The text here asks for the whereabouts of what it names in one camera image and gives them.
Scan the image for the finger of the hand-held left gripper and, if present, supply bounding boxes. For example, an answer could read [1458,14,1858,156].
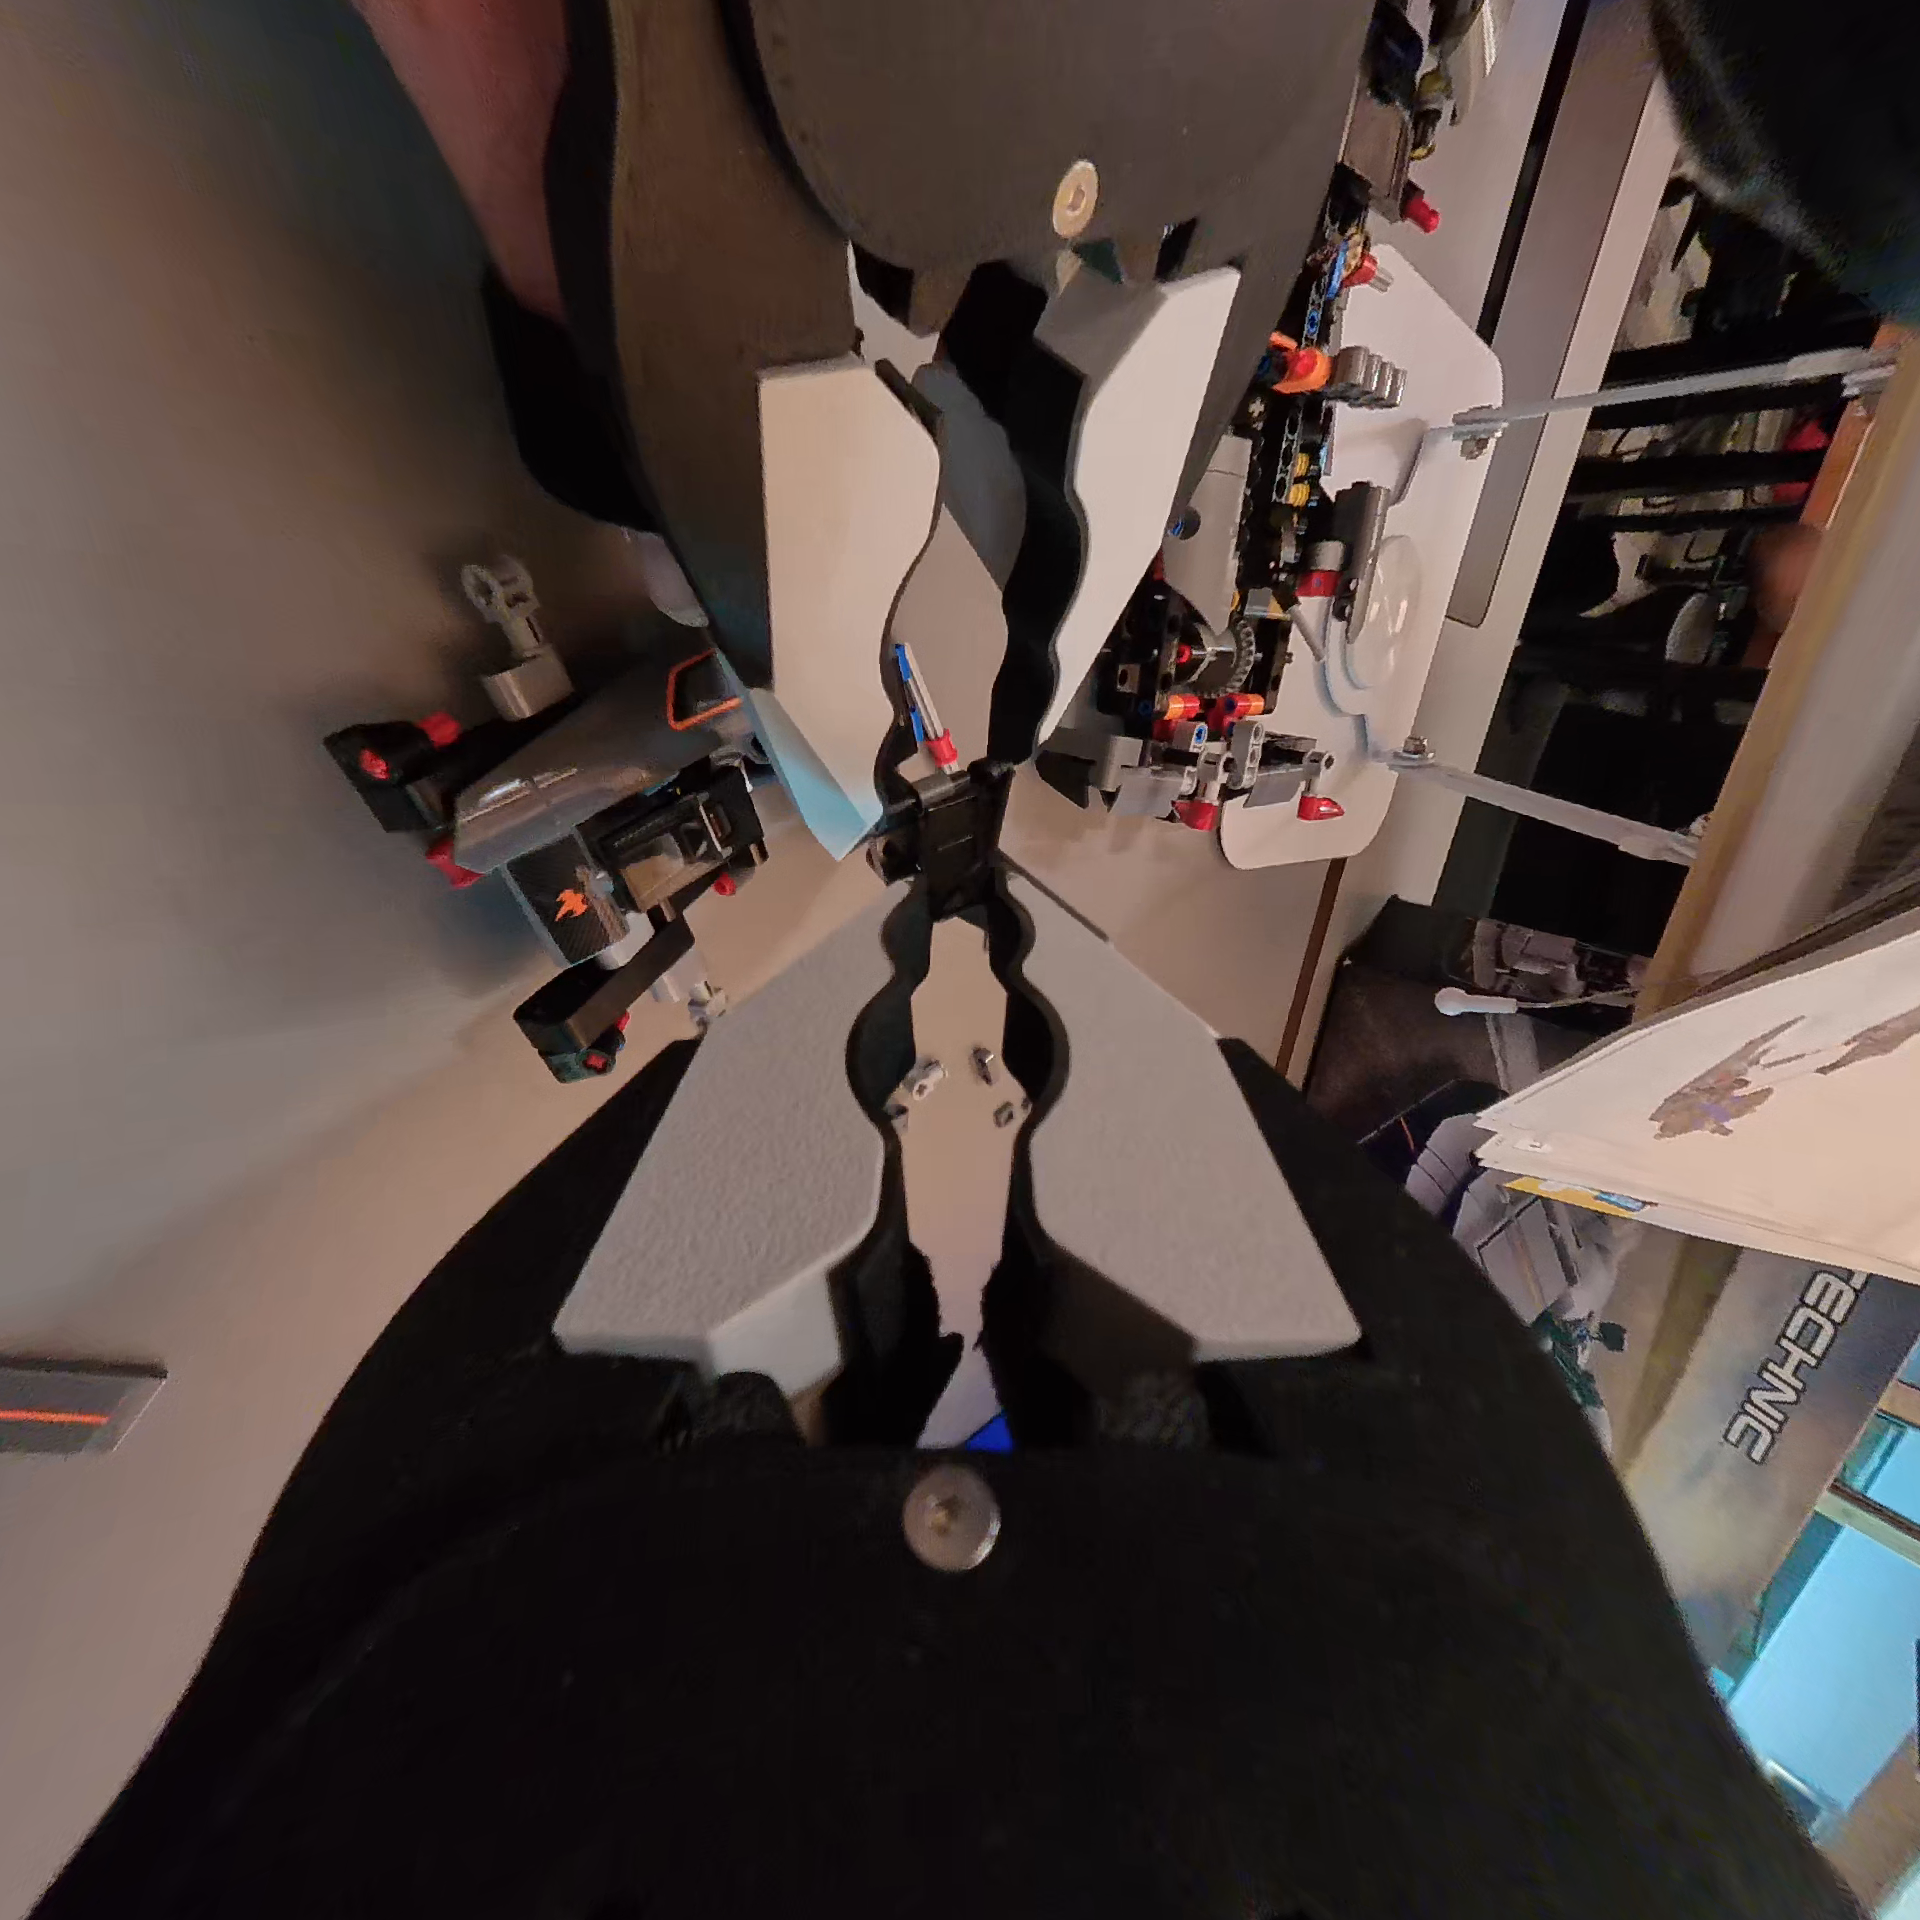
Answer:
[983,268,1246,768]
[753,357,942,865]

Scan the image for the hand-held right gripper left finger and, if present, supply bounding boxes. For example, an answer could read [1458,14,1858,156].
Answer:
[549,892,937,1373]

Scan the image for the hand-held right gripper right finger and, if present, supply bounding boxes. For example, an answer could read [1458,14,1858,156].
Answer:
[988,897,1367,1402]

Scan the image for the blue red lego axle pin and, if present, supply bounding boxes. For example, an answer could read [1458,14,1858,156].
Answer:
[892,643,964,776]

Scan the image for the black lego fin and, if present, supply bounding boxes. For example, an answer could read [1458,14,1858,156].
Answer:
[866,756,1020,923]

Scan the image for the black grey lego assembly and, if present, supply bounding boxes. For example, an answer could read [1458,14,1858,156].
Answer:
[322,557,775,1085]

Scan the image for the large lego car chassis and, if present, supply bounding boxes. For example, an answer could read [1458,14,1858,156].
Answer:
[1036,0,1501,835]

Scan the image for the lego instruction booklet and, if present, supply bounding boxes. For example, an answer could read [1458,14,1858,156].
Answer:
[1472,931,1920,1284]

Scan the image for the dark lego set box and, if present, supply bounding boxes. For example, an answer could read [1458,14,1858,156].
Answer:
[1305,900,1920,1696]

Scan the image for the person's left hand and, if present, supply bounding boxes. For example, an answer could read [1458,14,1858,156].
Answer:
[359,0,570,325]

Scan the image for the flat grey orange striped tile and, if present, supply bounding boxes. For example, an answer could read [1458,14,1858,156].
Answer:
[0,1357,168,1460]

